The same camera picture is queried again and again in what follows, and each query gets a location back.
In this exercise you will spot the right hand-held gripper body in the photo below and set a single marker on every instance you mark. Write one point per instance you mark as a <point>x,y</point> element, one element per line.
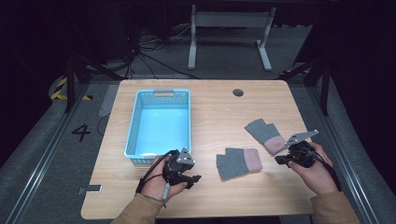
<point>302,154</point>

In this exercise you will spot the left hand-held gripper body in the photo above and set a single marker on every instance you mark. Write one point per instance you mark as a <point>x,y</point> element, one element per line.
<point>174,166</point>

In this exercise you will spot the grey and pink sock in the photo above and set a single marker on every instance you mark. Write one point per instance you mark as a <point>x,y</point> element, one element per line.
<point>238,163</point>
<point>264,133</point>

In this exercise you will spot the light blue plastic basket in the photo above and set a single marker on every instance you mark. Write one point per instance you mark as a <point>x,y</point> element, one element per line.
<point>162,130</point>

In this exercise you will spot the person's left hand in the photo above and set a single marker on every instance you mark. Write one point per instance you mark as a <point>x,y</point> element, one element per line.
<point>154,183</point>

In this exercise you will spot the person's right hand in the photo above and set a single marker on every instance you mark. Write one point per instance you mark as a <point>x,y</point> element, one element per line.
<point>320,177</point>

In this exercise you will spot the black metal stand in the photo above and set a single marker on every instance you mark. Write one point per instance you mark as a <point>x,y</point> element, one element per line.
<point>325,87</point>
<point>70,84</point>

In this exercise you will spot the grey floor tape strip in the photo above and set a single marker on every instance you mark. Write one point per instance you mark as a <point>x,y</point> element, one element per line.
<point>108,101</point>

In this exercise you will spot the yellow and black floor tape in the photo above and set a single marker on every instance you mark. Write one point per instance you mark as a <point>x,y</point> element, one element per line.
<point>59,90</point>

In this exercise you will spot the aluminium floor rail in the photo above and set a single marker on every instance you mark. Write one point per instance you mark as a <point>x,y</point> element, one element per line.
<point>46,155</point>
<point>342,155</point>

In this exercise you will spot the white metal desk frame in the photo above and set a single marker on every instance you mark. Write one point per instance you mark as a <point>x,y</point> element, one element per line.
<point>230,19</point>

